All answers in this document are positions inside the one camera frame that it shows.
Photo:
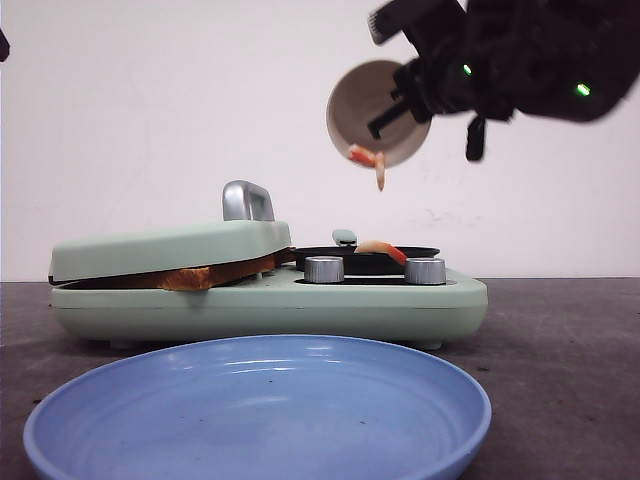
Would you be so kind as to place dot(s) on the pink shrimp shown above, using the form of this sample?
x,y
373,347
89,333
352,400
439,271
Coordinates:
x,y
381,247
362,155
380,168

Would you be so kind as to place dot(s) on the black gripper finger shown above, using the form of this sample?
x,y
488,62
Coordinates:
x,y
4,47

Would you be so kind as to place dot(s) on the right silver control knob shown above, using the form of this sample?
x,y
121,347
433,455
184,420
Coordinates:
x,y
425,271

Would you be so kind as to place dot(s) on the beige ribbed bowl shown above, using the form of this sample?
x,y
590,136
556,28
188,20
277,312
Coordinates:
x,y
360,96

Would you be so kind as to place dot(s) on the white bread slice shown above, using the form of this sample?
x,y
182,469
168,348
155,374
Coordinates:
x,y
200,278
285,256

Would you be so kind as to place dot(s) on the left silver control knob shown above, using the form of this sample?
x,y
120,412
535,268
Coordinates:
x,y
323,269

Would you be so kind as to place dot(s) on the silver control knob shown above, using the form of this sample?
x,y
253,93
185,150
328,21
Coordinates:
x,y
425,271
323,269

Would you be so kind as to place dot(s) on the blue round plate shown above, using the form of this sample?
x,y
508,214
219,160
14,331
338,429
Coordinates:
x,y
263,407

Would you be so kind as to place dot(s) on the mint green breakfast maker base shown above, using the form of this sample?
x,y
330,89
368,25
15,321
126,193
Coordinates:
x,y
279,302

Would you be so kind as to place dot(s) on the breakfast maker hinged lid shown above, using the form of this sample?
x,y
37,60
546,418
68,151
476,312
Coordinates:
x,y
248,231

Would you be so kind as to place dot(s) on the black round frying pan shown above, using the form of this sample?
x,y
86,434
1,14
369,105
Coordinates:
x,y
378,262

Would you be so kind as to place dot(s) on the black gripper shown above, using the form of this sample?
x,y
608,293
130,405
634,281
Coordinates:
x,y
567,60

